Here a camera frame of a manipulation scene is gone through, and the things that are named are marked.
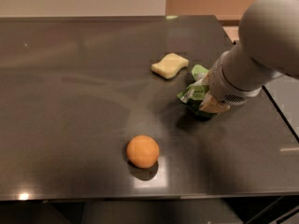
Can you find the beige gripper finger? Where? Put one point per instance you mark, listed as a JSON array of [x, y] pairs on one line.
[[211, 105]]

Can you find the yellow sponge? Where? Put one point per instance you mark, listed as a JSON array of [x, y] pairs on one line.
[[169, 66]]

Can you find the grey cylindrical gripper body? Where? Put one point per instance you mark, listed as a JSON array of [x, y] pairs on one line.
[[223, 88]]

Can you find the green rice chip bag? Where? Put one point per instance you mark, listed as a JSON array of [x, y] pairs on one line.
[[195, 93]]

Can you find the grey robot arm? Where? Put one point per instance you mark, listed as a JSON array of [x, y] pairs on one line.
[[268, 48]]

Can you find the orange fruit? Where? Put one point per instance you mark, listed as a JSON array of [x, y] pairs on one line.
[[143, 151]]

